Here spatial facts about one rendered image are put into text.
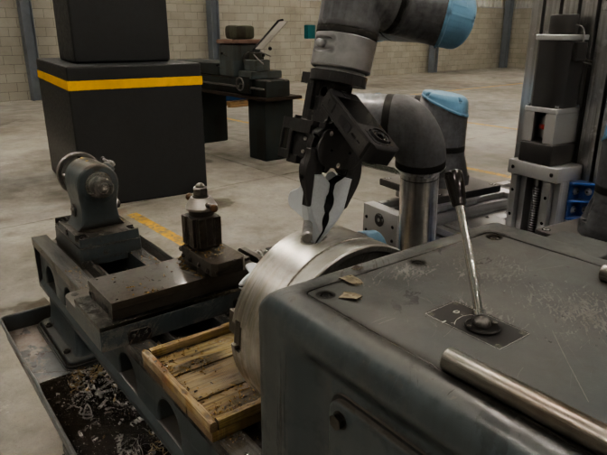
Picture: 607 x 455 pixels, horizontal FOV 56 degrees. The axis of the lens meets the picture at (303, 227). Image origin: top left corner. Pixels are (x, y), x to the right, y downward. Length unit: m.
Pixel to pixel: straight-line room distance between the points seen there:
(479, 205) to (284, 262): 0.84
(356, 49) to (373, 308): 0.30
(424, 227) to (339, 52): 0.55
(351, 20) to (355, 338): 0.36
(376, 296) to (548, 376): 0.21
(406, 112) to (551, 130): 0.43
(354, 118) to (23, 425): 2.30
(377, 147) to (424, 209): 0.52
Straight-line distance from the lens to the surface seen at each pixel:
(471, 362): 0.51
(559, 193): 1.41
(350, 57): 0.70
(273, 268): 0.87
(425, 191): 1.12
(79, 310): 1.48
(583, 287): 0.75
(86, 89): 5.42
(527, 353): 0.59
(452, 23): 0.77
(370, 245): 0.87
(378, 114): 1.07
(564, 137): 1.42
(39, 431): 2.70
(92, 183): 1.88
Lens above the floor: 1.54
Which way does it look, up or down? 19 degrees down
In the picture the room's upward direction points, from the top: straight up
